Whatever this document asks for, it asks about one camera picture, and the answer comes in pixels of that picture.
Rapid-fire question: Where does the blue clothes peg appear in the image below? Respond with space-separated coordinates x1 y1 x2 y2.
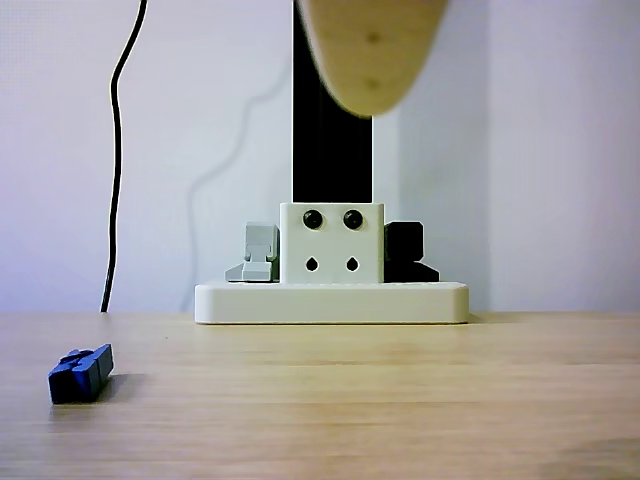
47 343 116 405

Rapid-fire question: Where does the black clamp piece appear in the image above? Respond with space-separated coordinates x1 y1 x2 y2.
383 220 441 284

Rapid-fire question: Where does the gray clamp piece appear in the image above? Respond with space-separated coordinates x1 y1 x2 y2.
224 222 281 284

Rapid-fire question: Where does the black upright post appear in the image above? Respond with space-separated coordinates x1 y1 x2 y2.
291 0 375 205

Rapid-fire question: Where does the white post bracket block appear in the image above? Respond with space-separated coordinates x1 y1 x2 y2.
279 201 386 285

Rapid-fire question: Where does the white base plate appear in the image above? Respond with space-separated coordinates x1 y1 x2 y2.
193 281 471 326

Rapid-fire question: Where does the black cable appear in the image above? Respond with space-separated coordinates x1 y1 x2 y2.
99 0 150 314

